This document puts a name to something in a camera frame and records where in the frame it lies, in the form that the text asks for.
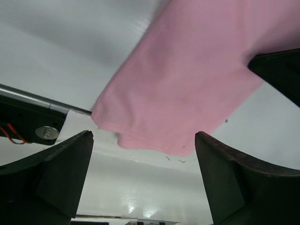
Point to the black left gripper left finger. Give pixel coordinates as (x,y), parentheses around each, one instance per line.
(45,188)

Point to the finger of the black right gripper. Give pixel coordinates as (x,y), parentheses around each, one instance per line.
(281,70)

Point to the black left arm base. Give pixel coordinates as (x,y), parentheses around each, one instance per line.
(24,123)

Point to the pink t shirt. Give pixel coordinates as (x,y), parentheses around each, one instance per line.
(189,71)

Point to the aluminium table front rail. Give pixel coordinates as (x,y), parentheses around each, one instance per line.
(39,100)

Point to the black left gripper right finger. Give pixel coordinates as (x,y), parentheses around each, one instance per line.
(244,190)

